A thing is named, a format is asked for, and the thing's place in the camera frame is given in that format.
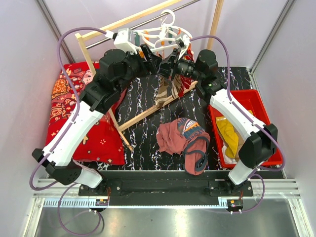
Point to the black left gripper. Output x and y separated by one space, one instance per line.
153 61

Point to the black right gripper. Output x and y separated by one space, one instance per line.
167 68

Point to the white plastic clip hanger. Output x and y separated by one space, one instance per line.
160 38

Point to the brown striped sock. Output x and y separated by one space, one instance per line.
161 96
176 86

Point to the red patterned sock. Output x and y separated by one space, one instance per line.
185 83

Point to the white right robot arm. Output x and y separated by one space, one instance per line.
260 140

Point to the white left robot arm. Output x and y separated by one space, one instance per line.
116 70

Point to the metal hanging rod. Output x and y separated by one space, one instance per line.
144 23

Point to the maroon printed shirt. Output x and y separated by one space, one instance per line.
185 136

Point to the red plastic bin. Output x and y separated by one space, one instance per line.
251 100

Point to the yellow sock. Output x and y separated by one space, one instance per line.
231 138

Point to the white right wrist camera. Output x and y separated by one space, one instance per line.
183 42

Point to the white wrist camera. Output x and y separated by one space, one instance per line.
183 42
122 40

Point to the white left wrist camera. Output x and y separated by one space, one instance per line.
122 40

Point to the wooden drying rack frame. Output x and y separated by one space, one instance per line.
141 108

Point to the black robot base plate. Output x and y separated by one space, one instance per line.
167 188

